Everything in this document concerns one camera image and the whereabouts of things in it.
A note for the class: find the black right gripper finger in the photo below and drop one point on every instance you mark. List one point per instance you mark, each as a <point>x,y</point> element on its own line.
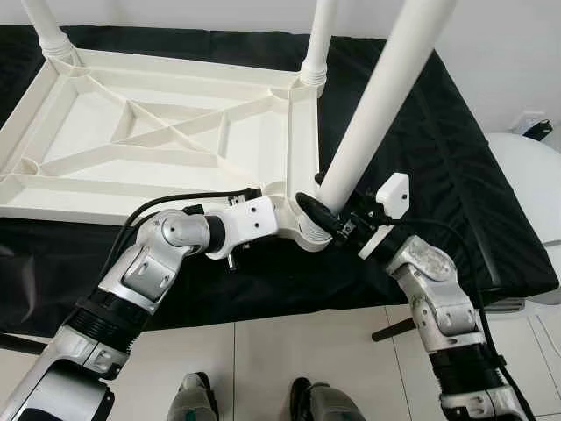
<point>316,210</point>

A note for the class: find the white plastic table top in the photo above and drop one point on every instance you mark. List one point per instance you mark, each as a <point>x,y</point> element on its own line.
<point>131,184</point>

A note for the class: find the white plastic table leg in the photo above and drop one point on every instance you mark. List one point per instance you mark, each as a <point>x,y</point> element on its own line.
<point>48,26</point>
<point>317,39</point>
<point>386,96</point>

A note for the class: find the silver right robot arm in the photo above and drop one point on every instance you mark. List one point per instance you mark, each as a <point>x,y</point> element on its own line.
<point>438,298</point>

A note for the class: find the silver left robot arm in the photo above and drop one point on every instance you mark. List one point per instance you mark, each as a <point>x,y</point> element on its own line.
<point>140,263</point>

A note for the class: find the black padded bed cover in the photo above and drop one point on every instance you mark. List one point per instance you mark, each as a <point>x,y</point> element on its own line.
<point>482,219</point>

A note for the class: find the grey left robot foot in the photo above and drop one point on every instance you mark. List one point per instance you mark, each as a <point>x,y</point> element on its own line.
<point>193,402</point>

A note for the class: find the grey robot foot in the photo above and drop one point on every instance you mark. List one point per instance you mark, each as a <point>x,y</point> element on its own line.
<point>193,402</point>
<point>326,403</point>

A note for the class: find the grey right robot foot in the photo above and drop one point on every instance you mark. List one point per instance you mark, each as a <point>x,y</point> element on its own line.
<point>326,403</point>

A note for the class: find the white dome appliance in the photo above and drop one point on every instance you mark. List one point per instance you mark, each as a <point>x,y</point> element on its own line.
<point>530,175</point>

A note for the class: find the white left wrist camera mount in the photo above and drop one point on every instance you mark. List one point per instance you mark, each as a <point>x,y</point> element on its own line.
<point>250,219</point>

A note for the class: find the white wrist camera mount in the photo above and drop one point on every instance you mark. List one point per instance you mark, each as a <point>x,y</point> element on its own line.
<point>250,219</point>
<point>393,193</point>

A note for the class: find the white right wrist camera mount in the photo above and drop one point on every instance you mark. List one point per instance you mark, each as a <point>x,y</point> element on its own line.
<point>393,193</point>

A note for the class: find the wall socket black plug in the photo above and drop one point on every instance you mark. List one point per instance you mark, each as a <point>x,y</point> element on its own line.
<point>535,127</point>

